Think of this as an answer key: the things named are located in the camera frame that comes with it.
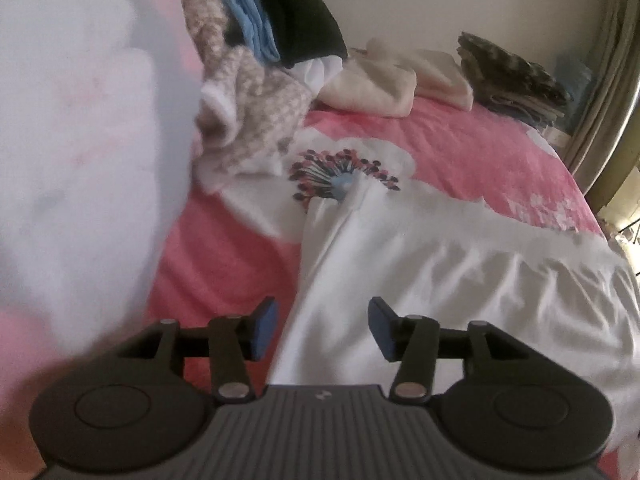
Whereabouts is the black garment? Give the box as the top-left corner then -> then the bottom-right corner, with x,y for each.
240,0 -> 348,68

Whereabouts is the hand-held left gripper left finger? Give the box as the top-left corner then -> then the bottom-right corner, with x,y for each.
117,297 -> 279,403

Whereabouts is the beige folded garment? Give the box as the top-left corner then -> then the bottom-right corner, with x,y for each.
480,92 -> 566,128

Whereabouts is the white bear-print sweatshirt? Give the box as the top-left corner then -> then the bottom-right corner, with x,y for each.
267,180 -> 640,451

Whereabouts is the pink grey floral quilt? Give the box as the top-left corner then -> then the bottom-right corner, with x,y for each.
0,0 -> 206,471

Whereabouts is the pink floral blanket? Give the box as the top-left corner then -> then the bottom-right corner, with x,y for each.
145,95 -> 636,476

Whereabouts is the white water dispenser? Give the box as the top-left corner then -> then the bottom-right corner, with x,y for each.
542,127 -> 573,148

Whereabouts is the beige curtain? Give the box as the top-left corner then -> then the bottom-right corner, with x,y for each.
565,0 -> 640,206

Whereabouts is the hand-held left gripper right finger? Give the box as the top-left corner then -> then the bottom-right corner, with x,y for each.
368,297 -> 531,403

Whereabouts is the pale pink folded garment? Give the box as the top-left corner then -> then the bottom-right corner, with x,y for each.
367,37 -> 475,112

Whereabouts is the beige patterned knit sweater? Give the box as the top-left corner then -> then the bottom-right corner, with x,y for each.
177,0 -> 313,193

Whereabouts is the dark plaid folded garment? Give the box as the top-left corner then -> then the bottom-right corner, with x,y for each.
457,31 -> 571,106

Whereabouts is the light blue garment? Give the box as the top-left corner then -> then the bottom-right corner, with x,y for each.
202,0 -> 281,63

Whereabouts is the white shirt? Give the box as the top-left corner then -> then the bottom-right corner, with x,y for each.
290,55 -> 346,98

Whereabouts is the blue water bottle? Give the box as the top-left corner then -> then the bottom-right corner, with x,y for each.
555,52 -> 596,133

